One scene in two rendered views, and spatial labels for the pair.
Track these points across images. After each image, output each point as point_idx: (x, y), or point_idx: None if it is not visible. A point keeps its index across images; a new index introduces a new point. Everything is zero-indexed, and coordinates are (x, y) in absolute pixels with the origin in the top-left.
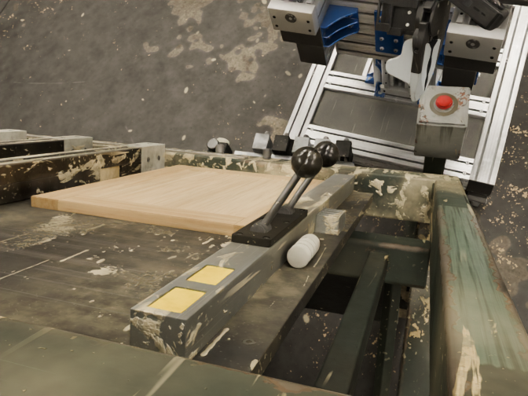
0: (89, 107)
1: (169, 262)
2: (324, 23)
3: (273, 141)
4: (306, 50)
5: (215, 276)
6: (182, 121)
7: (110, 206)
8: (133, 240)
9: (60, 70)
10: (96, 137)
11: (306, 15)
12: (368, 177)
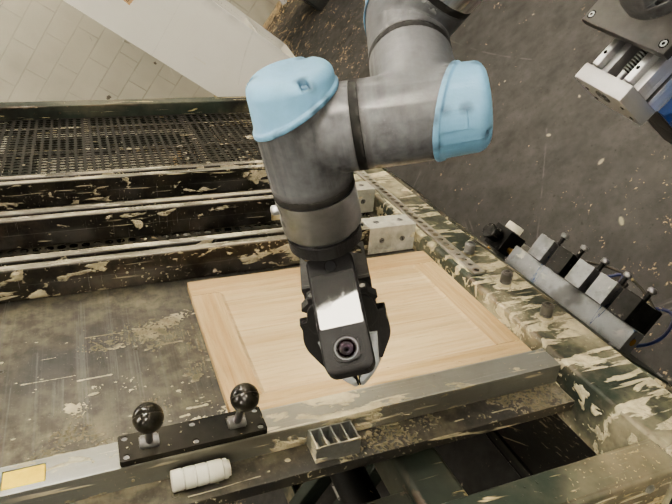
0: (523, 94)
1: (121, 420)
2: (667, 106)
3: (553, 254)
4: (660, 130)
5: (19, 481)
6: (610, 138)
7: (204, 322)
8: (155, 376)
9: (515, 40)
10: (513, 133)
11: (615, 100)
12: (574, 376)
